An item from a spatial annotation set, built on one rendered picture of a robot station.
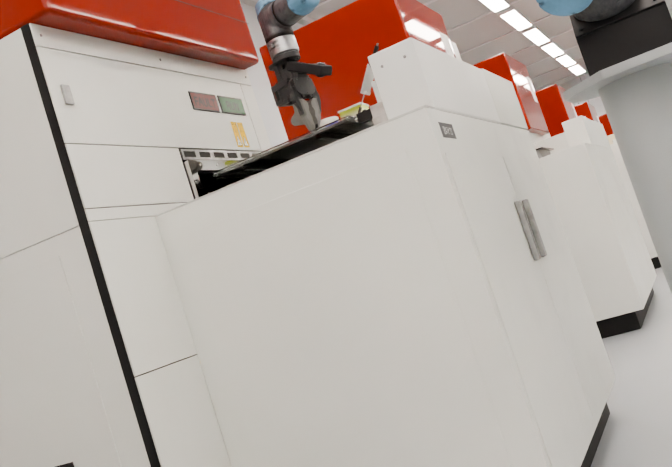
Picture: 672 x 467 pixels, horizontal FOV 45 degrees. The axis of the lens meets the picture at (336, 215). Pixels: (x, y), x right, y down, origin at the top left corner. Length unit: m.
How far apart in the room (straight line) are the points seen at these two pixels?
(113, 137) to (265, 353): 0.54
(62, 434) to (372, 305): 0.65
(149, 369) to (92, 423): 0.15
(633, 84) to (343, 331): 0.83
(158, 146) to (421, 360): 0.76
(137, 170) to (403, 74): 0.59
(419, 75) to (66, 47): 0.71
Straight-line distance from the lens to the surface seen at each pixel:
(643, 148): 1.87
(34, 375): 1.72
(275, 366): 1.62
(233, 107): 2.18
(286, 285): 1.58
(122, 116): 1.78
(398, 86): 1.55
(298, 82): 2.04
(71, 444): 1.69
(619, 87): 1.88
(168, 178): 1.82
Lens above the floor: 0.56
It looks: 5 degrees up
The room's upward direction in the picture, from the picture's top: 18 degrees counter-clockwise
